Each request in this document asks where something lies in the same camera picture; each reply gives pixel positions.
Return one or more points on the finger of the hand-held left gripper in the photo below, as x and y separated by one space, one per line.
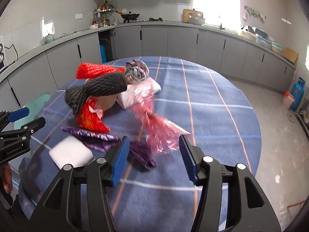
31 125
18 114

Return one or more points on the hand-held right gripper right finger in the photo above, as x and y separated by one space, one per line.
187 159

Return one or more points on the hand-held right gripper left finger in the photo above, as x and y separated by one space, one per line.
118 160

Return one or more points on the teal enamel basin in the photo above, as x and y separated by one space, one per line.
31 106

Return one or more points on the pink plastic wrapper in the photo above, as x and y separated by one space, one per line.
154 125

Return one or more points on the red foam fruit net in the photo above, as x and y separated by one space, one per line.
96 69

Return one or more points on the person's left hand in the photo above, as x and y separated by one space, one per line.
6 178

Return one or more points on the purple foil wrapper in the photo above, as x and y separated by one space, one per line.
144 157
96 139

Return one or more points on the white foam block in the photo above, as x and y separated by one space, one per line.
71 151

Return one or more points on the red snack packet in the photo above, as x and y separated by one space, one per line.
90 119

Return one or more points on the blue plaid tablecloth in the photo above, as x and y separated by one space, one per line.
205 101

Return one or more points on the grey fuzzy cloth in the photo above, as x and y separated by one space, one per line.
103 87

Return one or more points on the teal kettle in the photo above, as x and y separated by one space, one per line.
49 39

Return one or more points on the grey patterned crumpled cloth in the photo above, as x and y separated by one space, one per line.
137 70

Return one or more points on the slim blue cylinder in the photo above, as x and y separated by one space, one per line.
103 54

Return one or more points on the white bucket red lid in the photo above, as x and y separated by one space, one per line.
288 100

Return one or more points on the grey kitchen counter cabinets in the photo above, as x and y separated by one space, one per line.
181 38

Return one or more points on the blue gas cylinder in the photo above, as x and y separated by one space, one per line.
297 94

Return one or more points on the metal spice rack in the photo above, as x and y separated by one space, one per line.
103 12

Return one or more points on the teal plastic container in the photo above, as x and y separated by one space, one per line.
276 47

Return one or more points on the stacked plastic containers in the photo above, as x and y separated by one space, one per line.
263 37

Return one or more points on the gas stove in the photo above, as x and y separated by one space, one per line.
154 19

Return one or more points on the black wok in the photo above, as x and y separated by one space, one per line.
130 16

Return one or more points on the wooden cutting board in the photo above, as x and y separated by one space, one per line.
187 14

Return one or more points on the bright window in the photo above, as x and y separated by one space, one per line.
217 2

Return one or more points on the white wall socket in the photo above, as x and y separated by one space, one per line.
79 16

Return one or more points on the hanging wall cloth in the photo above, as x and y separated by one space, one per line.
253 11

